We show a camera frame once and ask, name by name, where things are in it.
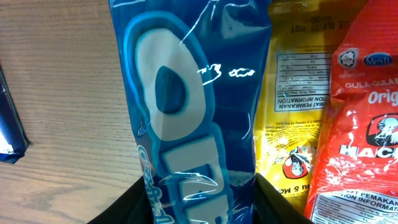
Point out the red snack packet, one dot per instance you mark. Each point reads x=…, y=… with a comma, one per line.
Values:
x=354, y=177

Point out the blue oreo cookie pack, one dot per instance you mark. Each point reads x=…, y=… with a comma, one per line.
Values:
x=192, y=72

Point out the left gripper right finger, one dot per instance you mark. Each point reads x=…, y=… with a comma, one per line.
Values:
x=270, y=207

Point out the yellow snack packet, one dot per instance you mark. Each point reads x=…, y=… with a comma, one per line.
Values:
x=295, y=90

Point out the dairy milk chocolate bar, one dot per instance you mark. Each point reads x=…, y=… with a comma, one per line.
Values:
x=13, y=139

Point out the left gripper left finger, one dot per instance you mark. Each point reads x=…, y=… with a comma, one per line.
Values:
x=132, y=207

